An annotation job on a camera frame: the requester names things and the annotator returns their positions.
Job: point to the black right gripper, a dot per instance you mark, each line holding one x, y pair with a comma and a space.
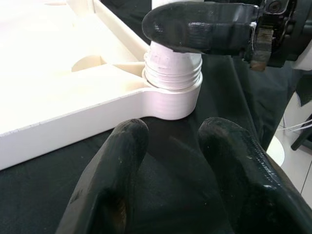
275, 36

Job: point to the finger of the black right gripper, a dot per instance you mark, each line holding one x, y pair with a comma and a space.
195, 29

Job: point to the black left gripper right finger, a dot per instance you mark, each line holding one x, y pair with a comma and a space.
256, 190

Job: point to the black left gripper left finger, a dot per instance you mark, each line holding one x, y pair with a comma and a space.
109, 182

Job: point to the white plastic table leg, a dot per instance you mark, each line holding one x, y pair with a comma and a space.
170, 63

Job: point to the white plastic table top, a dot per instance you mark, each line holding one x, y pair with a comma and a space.
48, 73

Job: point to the black metal table leg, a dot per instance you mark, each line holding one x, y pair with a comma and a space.
301, 141

